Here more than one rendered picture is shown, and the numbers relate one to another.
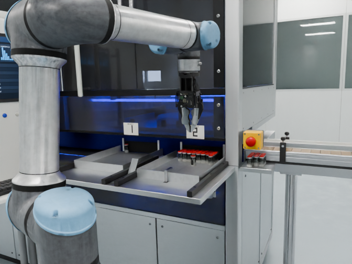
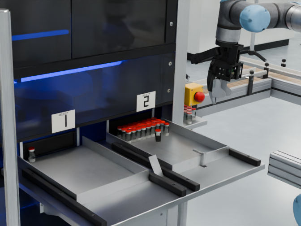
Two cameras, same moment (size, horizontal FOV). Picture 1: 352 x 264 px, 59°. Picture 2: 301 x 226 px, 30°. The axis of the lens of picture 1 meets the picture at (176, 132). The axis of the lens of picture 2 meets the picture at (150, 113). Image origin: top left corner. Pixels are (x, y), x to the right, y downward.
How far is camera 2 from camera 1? 181 cm
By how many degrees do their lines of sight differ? 67
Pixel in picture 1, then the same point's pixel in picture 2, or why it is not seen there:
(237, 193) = not seen: hidden behind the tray
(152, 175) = (188, 165)
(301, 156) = (206, 98)
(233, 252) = (174, 220)
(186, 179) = (219, 154)
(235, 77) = (187, 29)
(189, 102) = (238, 74)
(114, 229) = not seen: outside the picture
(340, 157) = not seen: hidden behind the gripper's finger
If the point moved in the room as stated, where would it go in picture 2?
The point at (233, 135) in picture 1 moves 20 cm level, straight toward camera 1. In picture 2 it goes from (181, 94) to (230, 105)
